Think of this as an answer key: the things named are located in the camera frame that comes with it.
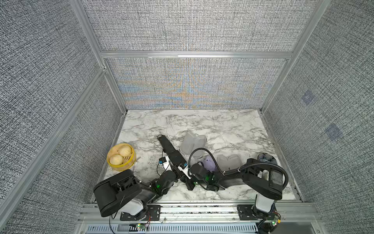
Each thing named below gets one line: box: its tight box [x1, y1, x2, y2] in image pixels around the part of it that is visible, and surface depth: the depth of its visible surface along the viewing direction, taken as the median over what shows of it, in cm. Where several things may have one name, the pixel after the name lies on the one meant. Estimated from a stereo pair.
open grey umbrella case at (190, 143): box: [179, 131, 207, 158], surface depth 101 cm
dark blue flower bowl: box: [257, 152, 278, 165], surface depth 91 cm
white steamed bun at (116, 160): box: [109, 154, 124, 166], surface depth 89 cm
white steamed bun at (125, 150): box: [117, 144, 132, 157], surface depth 92 cm
